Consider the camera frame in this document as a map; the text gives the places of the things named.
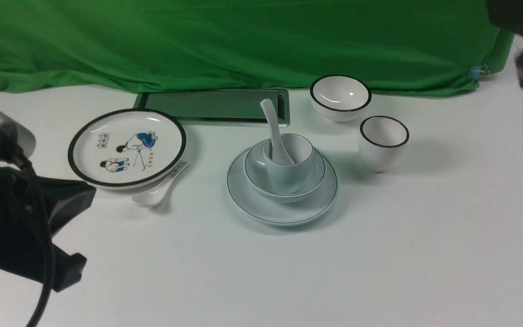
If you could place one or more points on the blue binder clip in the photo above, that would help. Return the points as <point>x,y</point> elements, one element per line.
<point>478,73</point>

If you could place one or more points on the illustrated black-rimmed plate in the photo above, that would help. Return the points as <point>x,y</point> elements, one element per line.
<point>127,148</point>

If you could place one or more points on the black-rimmed white bowl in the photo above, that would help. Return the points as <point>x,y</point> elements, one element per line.
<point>340,98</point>

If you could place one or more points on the black-rimmed white cup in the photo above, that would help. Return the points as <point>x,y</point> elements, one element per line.
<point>381,140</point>

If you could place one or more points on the pale blue plate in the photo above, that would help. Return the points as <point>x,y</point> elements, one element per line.
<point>271,212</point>

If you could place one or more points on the silver rectangular table hatch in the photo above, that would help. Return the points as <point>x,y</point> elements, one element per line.
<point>222,107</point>

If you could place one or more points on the green backdrop cloth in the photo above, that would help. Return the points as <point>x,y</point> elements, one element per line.
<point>406,47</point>

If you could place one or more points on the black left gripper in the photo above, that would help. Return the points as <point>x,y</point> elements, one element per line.
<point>20,237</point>

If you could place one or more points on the pale blue bowl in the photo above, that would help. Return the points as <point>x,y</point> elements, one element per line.
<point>258,176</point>

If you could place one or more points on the labelled white ceramic spoon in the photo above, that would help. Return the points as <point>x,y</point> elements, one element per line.
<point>154,196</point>

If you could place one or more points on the pale blue cup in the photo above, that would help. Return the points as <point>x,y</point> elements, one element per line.
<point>288,178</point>

